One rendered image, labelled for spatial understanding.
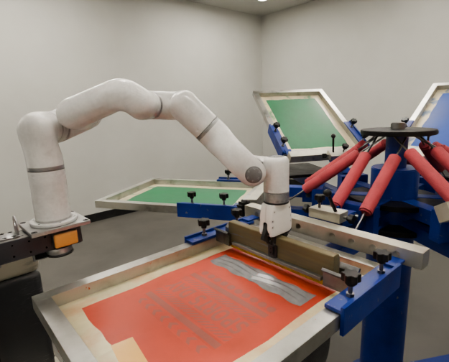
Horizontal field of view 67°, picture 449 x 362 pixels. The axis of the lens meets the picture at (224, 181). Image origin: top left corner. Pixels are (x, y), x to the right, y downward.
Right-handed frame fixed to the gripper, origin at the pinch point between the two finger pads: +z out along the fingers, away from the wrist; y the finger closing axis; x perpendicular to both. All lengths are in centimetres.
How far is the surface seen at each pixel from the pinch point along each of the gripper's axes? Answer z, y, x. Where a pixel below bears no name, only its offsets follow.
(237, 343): 5.9, 32.7, 16.7
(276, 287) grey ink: 5.2, 10.7, 8.7
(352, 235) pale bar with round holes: -2.1, -20.3, 13.6
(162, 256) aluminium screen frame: 2.5, 25.0, -25.7
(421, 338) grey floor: 102, -134, 2
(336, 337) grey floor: 102, -98, -35
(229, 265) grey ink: 5.6, 10.2, -10.7
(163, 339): 5.9, 43.4, 4.5
